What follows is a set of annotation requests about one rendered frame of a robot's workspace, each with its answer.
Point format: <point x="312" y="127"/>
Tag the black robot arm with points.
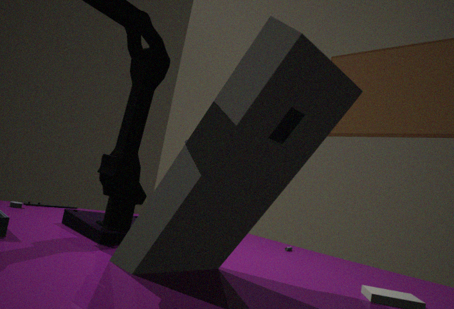
<point x="120" y="171"/>

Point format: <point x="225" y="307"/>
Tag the small grey cylinder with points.
<point x="16" y="204"/>

